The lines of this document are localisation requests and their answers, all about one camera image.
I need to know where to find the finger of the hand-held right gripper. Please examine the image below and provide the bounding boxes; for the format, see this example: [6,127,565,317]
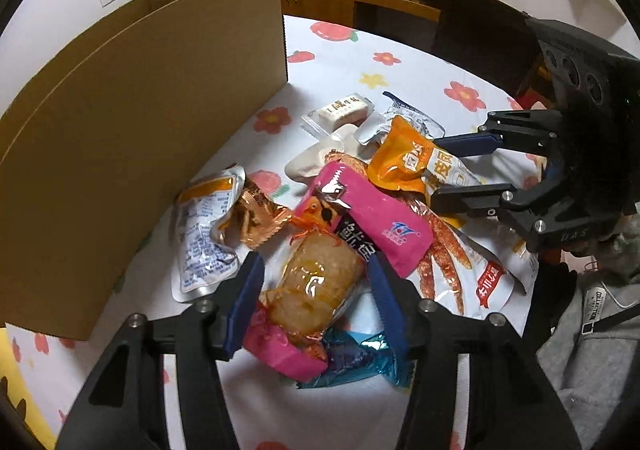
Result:
[430,174,567,231]
[440,110,565,159]

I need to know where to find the floral printed blanket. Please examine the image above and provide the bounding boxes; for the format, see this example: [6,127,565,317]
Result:
[0,14,551,450]

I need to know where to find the blue foil snack packet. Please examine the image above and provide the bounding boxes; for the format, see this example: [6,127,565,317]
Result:
[297,329,416,388]

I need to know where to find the silver packet with blue print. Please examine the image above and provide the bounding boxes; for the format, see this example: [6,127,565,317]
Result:
[356,90,446,147]

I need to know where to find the large pink snack packet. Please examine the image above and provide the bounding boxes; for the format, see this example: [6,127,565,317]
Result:
[290,161,435,277]

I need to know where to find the silver foil snack packet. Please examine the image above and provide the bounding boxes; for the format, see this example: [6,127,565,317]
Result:
[171,165,247,303]

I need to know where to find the cream snack packet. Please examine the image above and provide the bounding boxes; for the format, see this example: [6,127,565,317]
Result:
[285,125,361,183]

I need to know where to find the clear packet of brown food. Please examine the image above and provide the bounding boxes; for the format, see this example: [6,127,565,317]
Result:
[260,225,368,335]

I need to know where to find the orange snack packet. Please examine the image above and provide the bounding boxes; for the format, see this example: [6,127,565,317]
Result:
[367,116,486,198]

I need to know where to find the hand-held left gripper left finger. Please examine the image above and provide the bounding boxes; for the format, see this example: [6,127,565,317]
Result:
[55,252,266,450]

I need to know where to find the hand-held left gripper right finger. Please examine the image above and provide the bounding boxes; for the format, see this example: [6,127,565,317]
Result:
[367,250,583,450]

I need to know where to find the grey hooded sweatshirt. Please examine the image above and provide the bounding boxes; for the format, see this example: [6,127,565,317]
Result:
[535,215,640,436]

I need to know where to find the white bar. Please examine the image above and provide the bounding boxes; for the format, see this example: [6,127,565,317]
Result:
[302,92,376,141]

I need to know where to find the copper foil snack wrapper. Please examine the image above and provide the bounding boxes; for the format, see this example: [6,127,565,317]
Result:
[220,180,293,249]

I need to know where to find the brown cardboard box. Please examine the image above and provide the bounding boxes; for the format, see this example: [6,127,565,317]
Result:
[0,0,290,342]

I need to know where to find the white bag with crab-stick print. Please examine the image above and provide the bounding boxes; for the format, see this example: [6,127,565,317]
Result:
[330,155,538,319]

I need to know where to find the small pink snack packet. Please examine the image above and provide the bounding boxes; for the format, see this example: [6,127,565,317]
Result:
[243,310,328,379]

